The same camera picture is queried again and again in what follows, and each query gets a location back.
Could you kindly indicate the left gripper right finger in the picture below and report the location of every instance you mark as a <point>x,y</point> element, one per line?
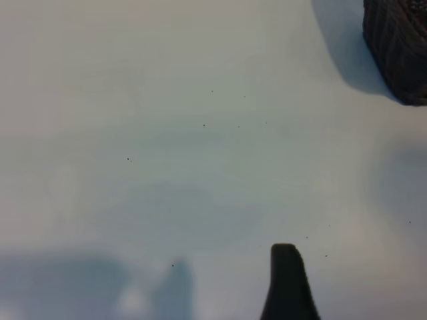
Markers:
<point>300,293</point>

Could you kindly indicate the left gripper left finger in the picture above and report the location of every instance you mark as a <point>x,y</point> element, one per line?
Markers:
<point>277,290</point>

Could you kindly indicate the dark brown wicker basket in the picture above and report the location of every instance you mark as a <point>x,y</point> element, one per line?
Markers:
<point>400,50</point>

